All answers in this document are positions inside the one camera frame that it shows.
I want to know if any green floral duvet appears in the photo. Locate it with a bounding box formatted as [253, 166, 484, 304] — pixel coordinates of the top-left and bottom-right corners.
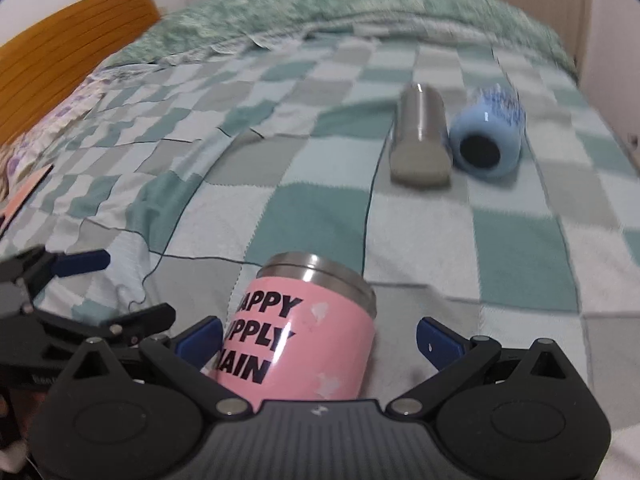
[100, 0, 577, 76]

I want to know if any stainless steel bottle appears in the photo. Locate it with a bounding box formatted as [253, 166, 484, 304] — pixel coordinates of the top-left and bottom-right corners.
[390, 84, 452, 188]

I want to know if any purple floral pillow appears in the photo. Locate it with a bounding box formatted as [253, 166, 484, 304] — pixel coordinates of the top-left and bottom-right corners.
[1, 70, 115, 200]

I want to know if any pink steel cup with text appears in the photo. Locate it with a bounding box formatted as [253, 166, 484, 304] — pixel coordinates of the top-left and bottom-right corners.
[209, 252, 376, 408]

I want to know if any light blue cup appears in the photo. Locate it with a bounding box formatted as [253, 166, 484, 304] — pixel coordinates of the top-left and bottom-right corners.
[448, 84, 526, 180]

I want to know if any wooden headboard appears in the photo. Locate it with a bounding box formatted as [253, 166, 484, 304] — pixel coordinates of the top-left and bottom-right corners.
[1, 0, 160, 144]

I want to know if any checkered green bed blanket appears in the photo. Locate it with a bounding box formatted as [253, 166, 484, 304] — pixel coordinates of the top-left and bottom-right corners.
[1, 34, 639, 479]

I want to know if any pink book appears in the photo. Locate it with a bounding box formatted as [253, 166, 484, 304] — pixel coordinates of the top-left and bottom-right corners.
[1, 164, 53, 233]

